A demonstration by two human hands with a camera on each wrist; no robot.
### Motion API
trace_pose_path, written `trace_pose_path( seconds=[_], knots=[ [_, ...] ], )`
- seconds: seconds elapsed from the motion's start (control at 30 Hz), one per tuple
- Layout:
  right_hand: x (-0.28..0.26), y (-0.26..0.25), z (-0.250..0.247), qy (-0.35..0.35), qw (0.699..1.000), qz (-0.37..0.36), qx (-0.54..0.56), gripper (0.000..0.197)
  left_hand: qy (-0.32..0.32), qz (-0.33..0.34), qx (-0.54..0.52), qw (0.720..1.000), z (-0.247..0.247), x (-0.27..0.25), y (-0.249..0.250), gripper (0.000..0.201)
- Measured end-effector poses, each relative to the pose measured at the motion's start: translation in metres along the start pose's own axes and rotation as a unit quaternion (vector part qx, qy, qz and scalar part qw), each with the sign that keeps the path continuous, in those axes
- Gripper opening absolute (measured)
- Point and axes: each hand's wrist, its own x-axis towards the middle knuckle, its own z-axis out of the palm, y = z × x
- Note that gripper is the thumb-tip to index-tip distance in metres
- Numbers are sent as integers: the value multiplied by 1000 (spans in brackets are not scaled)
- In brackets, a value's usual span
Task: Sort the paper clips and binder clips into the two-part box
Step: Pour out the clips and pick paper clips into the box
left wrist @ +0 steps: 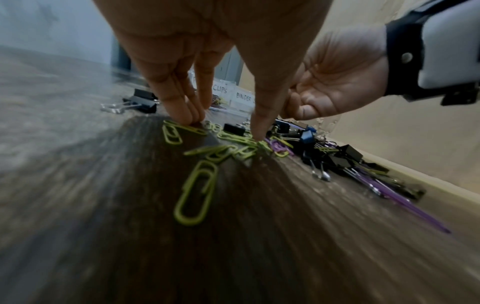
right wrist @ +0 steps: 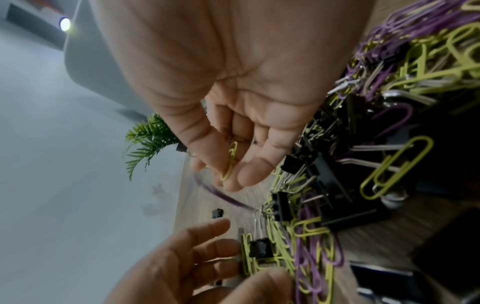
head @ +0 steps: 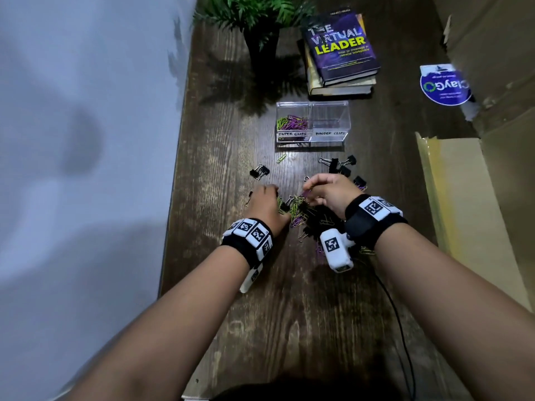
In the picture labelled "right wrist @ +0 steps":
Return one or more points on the person's left hand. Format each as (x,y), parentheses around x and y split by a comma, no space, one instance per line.
(180,267)

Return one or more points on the pile of coloured paper clips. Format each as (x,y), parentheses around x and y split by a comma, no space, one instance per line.
(393,26)

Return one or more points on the green potted artificial plant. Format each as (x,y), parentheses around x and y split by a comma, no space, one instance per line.
(150,139)

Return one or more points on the round white lamp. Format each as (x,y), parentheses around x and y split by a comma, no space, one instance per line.
(65,24)

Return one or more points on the single black binder clip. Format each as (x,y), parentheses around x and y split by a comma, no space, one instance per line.
(217,213)

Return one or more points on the person's right hand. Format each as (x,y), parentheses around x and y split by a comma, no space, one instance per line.
(240,59)

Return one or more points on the yellow-green paper clip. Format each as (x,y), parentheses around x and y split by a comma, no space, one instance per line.
(229,166)

